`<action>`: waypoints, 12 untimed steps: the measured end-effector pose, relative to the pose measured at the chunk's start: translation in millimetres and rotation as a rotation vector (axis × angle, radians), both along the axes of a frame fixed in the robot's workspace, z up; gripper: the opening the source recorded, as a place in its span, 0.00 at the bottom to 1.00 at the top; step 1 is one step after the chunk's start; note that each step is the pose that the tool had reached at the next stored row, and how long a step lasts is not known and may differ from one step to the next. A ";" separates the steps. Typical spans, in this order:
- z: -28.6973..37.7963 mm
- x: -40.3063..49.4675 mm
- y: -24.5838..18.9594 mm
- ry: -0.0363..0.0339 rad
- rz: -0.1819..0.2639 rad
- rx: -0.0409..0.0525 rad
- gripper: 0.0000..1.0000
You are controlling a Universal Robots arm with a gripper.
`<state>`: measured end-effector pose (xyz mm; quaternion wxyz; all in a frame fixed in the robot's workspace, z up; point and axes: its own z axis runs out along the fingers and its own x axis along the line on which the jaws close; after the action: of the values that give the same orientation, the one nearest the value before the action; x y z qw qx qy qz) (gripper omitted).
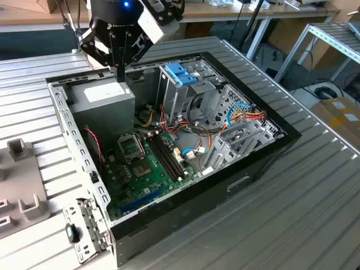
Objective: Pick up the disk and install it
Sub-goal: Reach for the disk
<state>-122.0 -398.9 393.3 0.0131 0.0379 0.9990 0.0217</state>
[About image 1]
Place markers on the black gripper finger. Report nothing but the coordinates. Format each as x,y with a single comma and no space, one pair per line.
92,47
135,50

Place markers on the grey metal disk bay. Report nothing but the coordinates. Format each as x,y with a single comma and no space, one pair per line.
247,146

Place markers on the blue drive bay latch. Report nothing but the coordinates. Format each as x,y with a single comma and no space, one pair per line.
189,78
175,71

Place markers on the small brown cardboard box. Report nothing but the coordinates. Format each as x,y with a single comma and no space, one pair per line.
50,5

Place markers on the grey optical drive cage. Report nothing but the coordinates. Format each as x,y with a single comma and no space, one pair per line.
171,98

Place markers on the grey power supply unit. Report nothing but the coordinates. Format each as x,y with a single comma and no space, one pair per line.
107,115

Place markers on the long wooden desk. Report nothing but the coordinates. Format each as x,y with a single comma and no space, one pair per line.
225,12

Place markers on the perforated metal drive cage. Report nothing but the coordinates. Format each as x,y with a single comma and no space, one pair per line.
233,95

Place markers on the black RAM slot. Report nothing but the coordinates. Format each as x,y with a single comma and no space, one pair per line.
170,155
173,153
163,159
166,157

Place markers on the black stand pole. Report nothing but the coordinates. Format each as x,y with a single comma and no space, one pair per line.
254,17

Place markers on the white paper tag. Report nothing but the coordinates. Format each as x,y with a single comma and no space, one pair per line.
207,170

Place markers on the green motherboard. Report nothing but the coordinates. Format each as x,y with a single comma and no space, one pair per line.
135,194

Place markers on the blue expansion slot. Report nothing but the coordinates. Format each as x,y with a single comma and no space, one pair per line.
143,199

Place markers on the grey parts rack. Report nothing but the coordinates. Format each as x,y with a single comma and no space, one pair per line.
19,180

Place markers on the large brown cardboard box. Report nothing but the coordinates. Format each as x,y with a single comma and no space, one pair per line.
287,31

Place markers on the black open PC case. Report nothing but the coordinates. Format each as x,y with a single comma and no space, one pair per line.
197,202

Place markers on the hinged metal card retainer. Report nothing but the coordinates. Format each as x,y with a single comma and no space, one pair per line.
84,225

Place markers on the metal slat shelf rack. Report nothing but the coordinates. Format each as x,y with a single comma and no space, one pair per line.
332,35

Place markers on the cardboard box with labels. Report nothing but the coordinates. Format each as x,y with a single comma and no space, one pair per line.
337,123

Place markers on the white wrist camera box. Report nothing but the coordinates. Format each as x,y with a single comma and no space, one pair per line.
150,26

